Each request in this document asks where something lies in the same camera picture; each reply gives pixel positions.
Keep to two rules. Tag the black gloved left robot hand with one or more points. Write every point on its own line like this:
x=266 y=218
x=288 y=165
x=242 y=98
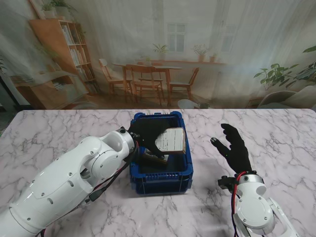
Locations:
x=145 y=135

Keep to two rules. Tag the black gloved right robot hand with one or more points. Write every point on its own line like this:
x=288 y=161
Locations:
x=237 y=150

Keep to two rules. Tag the large labelled cardboard package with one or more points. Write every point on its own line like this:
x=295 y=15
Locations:
x=171 y=142

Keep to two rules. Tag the small labelled cardboard package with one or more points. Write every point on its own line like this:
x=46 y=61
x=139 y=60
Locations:
x=155 y=160

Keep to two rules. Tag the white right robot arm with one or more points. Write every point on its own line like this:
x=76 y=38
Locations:
x=256 y=209

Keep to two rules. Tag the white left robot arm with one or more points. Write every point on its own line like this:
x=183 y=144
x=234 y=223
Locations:
x=61 y=182

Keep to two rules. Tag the blue plastic turnover box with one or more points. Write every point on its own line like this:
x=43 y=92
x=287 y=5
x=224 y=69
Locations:
x=160 y=182

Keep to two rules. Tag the printed room scene backdrop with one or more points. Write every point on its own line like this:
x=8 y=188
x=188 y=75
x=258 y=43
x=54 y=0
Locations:
x=158 y=37

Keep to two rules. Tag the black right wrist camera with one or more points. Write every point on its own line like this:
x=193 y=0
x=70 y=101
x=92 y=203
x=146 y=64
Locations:
x=225 y=184

